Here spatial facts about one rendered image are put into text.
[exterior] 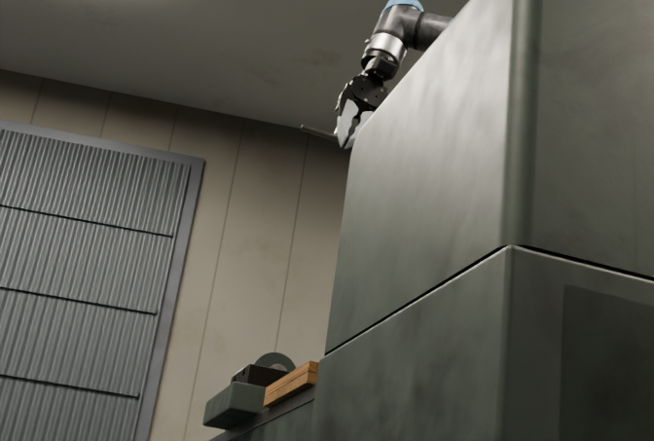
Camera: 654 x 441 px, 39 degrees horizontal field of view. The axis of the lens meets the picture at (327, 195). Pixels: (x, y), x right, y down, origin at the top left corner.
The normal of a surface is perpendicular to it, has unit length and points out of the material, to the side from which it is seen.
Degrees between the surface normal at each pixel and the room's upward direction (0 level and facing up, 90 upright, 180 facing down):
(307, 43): 180
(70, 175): 90
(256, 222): 90
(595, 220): 90
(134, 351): 90
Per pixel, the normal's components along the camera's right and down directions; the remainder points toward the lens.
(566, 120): 0.31, -0.34
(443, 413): -0.94, -0.24
